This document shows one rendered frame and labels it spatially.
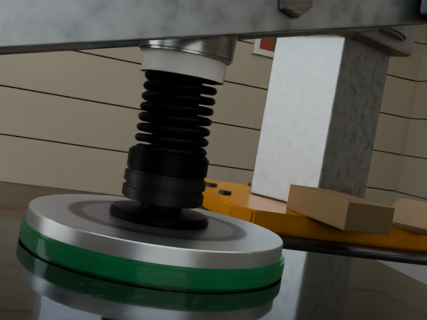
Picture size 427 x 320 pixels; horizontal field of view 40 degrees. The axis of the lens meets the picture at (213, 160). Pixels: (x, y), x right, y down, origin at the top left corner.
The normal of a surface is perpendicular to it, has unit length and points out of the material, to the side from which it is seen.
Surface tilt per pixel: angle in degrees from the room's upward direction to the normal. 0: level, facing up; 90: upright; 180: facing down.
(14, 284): 0
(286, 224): 90
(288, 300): 0
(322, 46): 90
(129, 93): 90
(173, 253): 90
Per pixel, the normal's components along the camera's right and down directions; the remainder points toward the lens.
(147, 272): 0.04, 0.06
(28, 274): 0.17, -0.98
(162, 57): -0.41, -0.02
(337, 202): -0.91, -0.13
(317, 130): -0.70, -0.08
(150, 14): 0.44, 0.12
